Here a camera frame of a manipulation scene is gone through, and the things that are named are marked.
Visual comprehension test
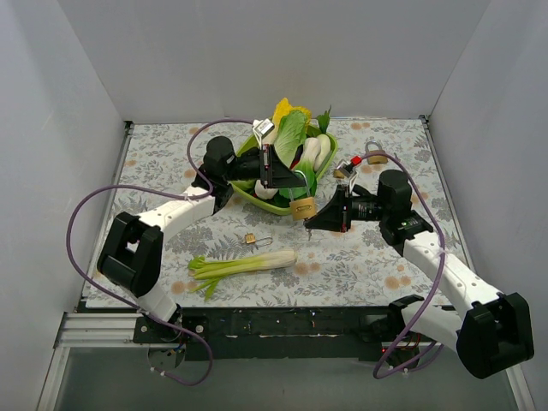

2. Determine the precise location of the large toy napa cabbage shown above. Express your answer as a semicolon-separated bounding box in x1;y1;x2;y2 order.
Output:
254;110;316;200

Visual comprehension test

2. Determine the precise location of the aluminium frame rail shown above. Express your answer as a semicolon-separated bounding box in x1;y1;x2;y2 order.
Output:
36;312;142;411

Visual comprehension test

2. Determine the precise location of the floral table mat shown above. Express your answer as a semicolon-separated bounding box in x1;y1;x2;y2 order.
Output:
111;118;467;307

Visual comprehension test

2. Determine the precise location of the yellow toy cabbage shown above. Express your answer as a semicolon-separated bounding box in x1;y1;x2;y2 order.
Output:
267;98;312;139

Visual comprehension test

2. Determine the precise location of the toy bok choy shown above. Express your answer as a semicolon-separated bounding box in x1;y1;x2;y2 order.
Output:
295;134;331;172

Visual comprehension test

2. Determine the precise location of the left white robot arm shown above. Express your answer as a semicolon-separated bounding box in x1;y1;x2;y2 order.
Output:
97;136;306;343

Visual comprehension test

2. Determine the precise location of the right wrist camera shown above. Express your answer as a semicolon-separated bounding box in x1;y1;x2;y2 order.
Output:
337;156;362;179

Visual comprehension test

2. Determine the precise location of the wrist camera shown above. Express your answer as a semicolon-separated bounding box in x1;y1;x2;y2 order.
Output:
252;119;275;140
337;156;362;179

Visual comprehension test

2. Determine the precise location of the toy celery stalk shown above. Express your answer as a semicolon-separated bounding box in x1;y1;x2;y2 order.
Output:
188;249;297;301

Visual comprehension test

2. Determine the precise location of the toy leafy green sprig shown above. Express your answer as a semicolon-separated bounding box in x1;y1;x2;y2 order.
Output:
316;107;331;134

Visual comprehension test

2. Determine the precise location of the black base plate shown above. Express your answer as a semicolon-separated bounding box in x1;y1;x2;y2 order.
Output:
97;306;403;361

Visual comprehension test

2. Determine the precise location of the large brass padlock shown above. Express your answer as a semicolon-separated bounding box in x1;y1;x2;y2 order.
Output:
366;140;388;165
289;170;317;221

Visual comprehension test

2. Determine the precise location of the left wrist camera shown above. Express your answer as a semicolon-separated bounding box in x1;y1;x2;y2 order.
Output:
252;119;275;140

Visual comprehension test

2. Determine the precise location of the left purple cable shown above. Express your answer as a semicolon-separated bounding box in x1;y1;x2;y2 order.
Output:
66;118;258;386

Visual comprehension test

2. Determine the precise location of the purple cable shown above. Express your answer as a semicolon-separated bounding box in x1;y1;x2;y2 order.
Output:
354;154;447;381
66;118;258;386

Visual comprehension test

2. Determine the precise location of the small brass padlock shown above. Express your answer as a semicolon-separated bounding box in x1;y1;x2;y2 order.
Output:
333;165;348;179

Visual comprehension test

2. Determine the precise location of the small brass padlock open shackle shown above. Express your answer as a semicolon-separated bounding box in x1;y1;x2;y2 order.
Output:
243;233;273;248

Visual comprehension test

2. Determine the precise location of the green plastic basket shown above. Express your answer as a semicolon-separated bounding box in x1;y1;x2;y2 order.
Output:
231;123;338;216

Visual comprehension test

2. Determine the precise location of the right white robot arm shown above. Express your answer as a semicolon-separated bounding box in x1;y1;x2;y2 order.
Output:
304;170;534;379

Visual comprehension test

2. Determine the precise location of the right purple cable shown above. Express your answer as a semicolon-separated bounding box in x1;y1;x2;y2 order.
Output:
354;154;447;381

